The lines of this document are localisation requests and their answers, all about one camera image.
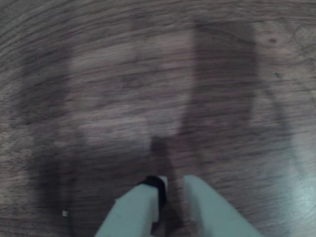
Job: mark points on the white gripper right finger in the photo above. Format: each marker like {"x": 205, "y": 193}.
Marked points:
{"x": 212, "y": 214}

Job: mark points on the small white crumb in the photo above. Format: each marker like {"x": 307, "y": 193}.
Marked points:
{"x": 65, "y": 213}

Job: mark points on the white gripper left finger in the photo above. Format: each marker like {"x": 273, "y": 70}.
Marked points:
{"x": 133, "y": 212}

